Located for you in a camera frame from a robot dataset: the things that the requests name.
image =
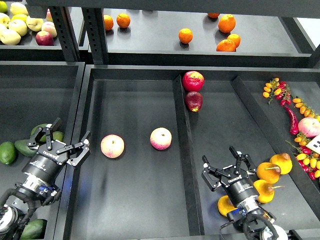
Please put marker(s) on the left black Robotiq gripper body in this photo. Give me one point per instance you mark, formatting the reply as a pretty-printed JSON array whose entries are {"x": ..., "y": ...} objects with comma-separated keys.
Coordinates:
[{"x": 45, "y": 154}]

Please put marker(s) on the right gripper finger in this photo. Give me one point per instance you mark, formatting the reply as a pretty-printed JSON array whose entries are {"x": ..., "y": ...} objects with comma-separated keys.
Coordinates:
[
  {"x": 242, "y": 158},
  {"x": 212, "y": 176}
]

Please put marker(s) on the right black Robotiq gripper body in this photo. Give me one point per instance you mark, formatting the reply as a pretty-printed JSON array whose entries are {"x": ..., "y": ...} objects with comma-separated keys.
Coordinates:
[{"x": 229, "y": 177}]

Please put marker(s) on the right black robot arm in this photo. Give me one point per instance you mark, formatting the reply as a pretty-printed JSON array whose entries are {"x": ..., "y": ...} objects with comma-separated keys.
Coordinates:
[{"x": 241, "y": 204}]

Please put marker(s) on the green avocado right of pile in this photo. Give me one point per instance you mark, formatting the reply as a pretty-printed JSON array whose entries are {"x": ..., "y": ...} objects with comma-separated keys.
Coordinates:
[{"x": 58, "y": 135}]

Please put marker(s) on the dark green avocado middle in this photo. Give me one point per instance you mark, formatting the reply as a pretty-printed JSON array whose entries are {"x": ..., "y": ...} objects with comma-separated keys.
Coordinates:
[{"x": 22, "y": 147}]

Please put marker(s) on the yellow pear by divider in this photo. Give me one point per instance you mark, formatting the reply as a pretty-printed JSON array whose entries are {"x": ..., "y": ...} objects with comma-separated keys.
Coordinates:
[{"x": 283, "y": 160}]

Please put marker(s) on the bright green avocado far left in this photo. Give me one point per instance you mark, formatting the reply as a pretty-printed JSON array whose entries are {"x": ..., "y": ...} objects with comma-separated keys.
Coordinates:
[{"x": 8, "y": 153}]

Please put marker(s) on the dark avocado bottom left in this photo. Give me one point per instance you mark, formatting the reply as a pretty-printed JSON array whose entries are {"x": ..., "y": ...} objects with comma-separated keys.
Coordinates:
[{"x": 34, "y": 230}]

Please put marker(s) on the pale yellow pear top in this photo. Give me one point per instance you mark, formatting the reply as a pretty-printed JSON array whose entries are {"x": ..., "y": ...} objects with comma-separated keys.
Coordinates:
[{"x": 18, "y": 8}]

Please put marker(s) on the pink apple left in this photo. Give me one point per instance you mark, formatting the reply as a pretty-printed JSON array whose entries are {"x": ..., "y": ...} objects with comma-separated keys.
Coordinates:
[{"x": 112, "y": 146}]

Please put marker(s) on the pink apple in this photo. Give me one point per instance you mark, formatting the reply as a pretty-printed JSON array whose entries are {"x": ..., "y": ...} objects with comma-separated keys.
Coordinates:
[
  {"x": 160, "y": 138},
  {"x": 112, "y": 146}
]

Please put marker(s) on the black middle tray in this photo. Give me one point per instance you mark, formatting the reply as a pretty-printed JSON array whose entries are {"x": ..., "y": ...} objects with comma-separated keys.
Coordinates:
[{"x": 150, "y": 194}]

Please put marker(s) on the pink apple centre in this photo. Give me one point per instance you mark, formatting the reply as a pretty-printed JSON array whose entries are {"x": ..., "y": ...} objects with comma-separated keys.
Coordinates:
[{"x": 160, "y": 138}]

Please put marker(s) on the red chili pepper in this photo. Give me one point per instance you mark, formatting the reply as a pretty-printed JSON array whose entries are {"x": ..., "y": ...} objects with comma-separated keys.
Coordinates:
[{"x": 294, "y": 130}]

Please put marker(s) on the dark red apple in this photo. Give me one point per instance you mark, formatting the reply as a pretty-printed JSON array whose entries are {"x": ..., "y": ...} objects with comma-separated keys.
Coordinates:
[{"x": 193, "y": 101}]

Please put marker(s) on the lower cherry tomato bunch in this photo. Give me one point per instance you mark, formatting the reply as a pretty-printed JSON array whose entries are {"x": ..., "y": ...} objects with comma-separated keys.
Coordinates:
[{"x": 308, "y": 159}]

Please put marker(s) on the pink apple right tray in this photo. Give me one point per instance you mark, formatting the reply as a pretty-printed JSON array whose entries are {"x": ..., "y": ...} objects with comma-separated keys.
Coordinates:
[{"x": 309, "y": 126}]

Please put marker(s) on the white price label card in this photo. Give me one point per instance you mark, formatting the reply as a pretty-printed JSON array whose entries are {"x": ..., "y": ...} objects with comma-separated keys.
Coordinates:
[{"x": 314, "y": 144}]

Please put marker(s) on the upper cherry tomato bunch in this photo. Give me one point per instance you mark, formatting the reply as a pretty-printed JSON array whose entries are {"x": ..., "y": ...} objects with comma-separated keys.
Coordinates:
[{"x": 279, "y": 90}]

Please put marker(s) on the orange cherry tomato bunch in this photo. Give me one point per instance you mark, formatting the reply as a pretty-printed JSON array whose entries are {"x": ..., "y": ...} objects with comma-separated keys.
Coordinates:
[{"x": 305, "y": 109}]

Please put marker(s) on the black upper left shelf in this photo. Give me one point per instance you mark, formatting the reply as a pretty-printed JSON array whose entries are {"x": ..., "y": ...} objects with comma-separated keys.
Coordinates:
[{"x": 29, "y": 50}]

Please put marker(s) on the bright red apple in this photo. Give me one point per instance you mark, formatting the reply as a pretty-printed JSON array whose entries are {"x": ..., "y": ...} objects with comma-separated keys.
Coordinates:
[{"x": 193, "y": 81}]

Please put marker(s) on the red apple upper shelf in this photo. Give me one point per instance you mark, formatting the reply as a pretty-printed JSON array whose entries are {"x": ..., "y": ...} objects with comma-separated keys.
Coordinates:
[{"x": 44, "y": 38}]

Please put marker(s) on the pale yellow apple front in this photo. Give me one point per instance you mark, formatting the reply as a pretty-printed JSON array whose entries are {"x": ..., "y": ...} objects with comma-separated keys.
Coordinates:
[{"x": 10, "y": 37}]

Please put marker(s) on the pale yellow apple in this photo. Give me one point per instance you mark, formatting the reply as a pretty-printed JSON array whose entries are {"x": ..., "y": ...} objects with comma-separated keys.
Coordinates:
[
  {"x": 19, "y": 26},
  {"x": 10, "y": 37},
  {"x": 34, "y": 24}
]

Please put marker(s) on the pink peach upper shelf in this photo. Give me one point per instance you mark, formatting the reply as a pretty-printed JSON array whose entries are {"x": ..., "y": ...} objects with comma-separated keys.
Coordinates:
[{"x": 49, "y": 27}]

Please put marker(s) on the pale yellow apple right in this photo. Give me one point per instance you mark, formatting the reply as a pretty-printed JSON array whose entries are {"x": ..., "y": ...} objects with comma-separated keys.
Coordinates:
[{"x": 34, "y": 24}]

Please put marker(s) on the pale yellow apple middle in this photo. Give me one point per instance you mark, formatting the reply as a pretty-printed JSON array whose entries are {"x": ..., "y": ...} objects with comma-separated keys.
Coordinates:
[{"x": 19, "y": 26}]

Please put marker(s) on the orange front right shelf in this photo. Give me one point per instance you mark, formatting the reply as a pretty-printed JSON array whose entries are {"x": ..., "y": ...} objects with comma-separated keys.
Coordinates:
[{"x": 226, "y": 45}]

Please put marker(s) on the orange behind front right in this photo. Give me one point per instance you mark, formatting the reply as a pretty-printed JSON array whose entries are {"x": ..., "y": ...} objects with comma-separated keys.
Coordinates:
[{"x": 235, "y": 38}]

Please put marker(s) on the yellow lemon upper shelf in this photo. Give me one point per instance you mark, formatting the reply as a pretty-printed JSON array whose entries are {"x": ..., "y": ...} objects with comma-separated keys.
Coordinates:
[{"x": 20, "y": 16}]

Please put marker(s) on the pale apple left edge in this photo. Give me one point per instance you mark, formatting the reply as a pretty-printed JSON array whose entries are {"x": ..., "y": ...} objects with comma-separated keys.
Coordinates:
[{"x": 4, "y": 19}]

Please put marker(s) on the black perforated shelf post left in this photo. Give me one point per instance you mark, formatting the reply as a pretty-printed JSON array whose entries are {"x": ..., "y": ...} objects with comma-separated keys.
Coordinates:
[{"x": 65, "y": 33}]

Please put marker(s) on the black perforated shelf post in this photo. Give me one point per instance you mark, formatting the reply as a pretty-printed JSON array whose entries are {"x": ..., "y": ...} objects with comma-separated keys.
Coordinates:
[
  {"x": 65, "y": 33},
  {"x": 95, "y": 29}
]

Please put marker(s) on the black perforated shelf post right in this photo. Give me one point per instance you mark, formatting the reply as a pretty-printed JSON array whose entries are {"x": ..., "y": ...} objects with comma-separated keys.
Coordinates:
[{"x": 95, "y": 29}]

